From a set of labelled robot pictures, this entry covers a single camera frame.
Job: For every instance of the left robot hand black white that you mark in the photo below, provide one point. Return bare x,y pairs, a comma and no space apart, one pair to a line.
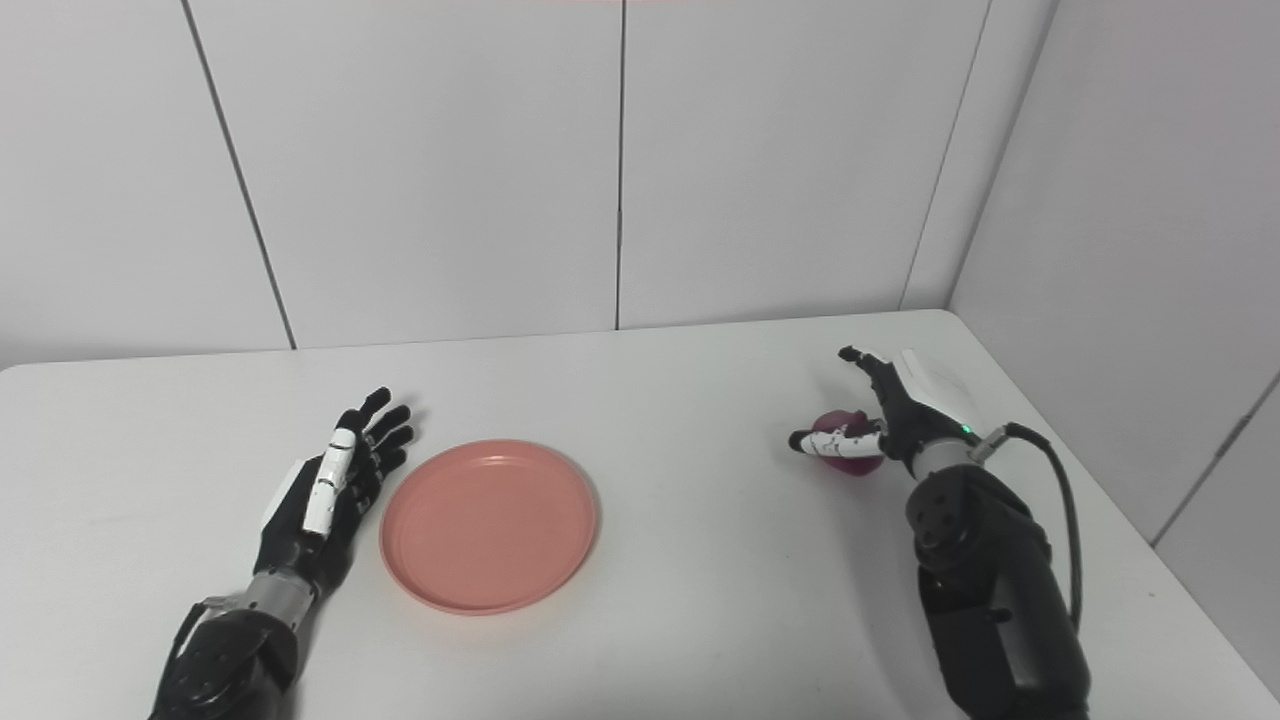
330,490

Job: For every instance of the purple red onion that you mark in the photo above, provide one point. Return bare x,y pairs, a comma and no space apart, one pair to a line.
845,450

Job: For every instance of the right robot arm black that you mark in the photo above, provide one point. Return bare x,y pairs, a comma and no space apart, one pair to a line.
990,590

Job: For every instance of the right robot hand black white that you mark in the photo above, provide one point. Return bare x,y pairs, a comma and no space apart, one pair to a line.
890,410

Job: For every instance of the pink round plate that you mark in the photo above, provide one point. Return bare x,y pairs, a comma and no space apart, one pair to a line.
488,525

